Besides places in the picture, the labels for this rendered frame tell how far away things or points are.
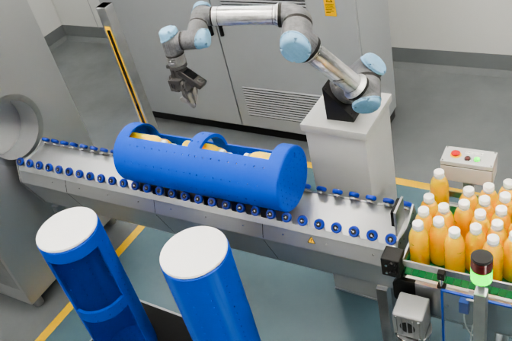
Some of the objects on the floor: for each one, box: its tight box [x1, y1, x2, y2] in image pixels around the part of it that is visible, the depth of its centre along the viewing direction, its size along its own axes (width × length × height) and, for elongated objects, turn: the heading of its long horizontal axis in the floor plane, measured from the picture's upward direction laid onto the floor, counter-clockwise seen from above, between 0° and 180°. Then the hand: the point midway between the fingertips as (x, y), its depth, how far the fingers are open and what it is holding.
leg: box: [376, 285, 396, 341], centre depth 273 cm, size 6×6×63 cm
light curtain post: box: [96, 2, 160, 133], centre depth 337 cm, size 6×6×170 cm
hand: (195, 105), depth 251 cm, fingers closed
